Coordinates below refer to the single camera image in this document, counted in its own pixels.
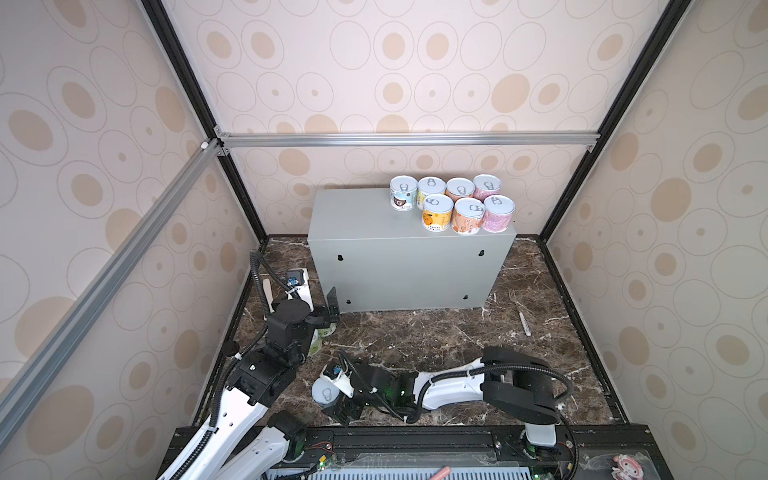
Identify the teal can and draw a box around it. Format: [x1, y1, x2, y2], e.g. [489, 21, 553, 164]
[390, 175, 418, 212]
[312, 377, 340, 409]

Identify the brown orange can front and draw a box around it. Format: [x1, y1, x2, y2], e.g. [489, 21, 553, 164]
[451, 197, 485, 235]

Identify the black base frame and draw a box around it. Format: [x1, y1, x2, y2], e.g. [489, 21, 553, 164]
[157, 424, 673, 480]

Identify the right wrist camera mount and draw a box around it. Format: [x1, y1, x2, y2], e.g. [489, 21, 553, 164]
[319, 364, 355, 398]

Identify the pink marker pen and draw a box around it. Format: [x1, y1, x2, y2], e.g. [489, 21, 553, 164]
[429, 466, 451, 480]

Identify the left diagonal aluminium rail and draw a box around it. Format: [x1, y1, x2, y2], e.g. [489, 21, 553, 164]
[1, 138, 223, 449]

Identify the wooden spatula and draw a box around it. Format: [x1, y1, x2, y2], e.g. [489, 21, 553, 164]
[262, 278, 273, 308]

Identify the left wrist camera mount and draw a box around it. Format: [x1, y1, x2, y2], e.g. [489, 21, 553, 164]
[285, 268, 314, 310]

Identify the horizontal aluminium rail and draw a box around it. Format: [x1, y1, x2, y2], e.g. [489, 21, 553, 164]
[220, 131, 600, 148]

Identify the green can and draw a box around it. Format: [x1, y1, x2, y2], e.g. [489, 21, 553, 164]
[317, 324, 337, 338]
[308, 336, 322, 357]

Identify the brown orange can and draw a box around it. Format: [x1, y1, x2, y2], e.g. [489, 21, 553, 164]
[451, 197, 485, 235]
[445, 177, 475, 202]

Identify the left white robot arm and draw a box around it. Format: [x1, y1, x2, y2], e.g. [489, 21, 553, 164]
[160, 289, 339, 479]

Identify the white handled fork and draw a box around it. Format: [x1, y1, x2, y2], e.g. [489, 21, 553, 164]
[518, 312, 532, 337]

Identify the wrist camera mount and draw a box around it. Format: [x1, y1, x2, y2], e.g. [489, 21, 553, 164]
[285, 268, 314, 310]
[319, 364, 355, 398]

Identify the pink can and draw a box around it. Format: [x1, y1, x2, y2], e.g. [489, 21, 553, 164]
[473, 174, 502, 202]
[481, 194, 516, 233]

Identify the grey metal cabinet box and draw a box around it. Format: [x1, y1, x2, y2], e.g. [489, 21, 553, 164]
[308, 188, 517, 312]

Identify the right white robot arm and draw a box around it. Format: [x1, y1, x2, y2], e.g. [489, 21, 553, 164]
[312, 347, 574, 458]

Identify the yellow can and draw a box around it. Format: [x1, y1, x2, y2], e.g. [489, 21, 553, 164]
[417, 176, 446, 204]
[422, 194, 454, 232]

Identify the pink toy figure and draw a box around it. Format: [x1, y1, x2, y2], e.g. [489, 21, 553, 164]
[611, 454, 644, 480]

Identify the small dark glass bottle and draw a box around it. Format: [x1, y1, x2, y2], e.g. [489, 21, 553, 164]
[222, 340, 242, 360]

